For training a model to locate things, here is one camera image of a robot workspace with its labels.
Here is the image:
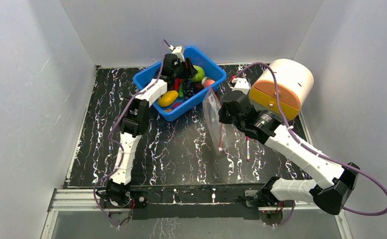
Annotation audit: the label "white toy garlic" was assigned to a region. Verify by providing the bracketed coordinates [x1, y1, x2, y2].
[201, 77, 208, 84]

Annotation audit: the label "pink marker pen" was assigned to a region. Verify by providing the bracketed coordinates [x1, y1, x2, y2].
[246, 136, 250, 162]

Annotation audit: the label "round drawer box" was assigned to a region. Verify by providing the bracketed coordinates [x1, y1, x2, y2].
[249, 59, 314, 120]

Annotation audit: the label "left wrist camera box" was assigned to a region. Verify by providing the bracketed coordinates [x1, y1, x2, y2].
[169, 45, 185, 62]

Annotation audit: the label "purple toy sweet potato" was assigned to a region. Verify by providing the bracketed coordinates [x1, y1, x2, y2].
[172, 102, 182, 109]

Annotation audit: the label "blue plastic bin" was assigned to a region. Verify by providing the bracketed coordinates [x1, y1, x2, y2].
[132, 45, 228, 122]

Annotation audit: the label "green toy cucumber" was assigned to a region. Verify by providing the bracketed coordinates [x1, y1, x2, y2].
[178, 80, 187, 99]

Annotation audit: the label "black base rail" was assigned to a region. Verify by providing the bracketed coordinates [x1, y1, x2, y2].
[48, 183, 313, 222]

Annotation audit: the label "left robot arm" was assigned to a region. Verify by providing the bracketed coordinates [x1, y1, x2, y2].
[102, 53, 198, 207]

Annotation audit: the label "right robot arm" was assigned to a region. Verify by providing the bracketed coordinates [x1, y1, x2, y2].
[219, 91, 357, 215]

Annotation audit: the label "yellow toy mango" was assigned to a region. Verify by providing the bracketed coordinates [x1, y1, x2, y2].
[157, 90, 179, 108]

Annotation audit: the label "dark toy plum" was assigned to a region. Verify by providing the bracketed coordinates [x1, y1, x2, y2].
[193, 82, 204, 94]

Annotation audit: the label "green toy cabbage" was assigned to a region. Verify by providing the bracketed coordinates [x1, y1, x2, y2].
[188, 65, 205, 83]

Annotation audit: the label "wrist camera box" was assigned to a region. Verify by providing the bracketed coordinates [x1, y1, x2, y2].
[169, 45, 185, 62]
[231, 78, 251, 95]

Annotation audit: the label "pink toy peach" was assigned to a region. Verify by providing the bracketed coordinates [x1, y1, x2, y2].
[202, 79, 215, 88]

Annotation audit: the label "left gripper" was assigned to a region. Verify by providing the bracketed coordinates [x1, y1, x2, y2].
[173, 59, 198, 81]

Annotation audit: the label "dark toy grapes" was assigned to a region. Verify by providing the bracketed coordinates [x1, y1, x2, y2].
[182, 80, 195, 100]

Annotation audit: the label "clear zip top bag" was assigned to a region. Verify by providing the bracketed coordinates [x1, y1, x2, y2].
[202, 88, 226, 154]

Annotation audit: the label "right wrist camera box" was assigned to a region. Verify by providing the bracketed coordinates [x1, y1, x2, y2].
[231, 78, 251, 95]

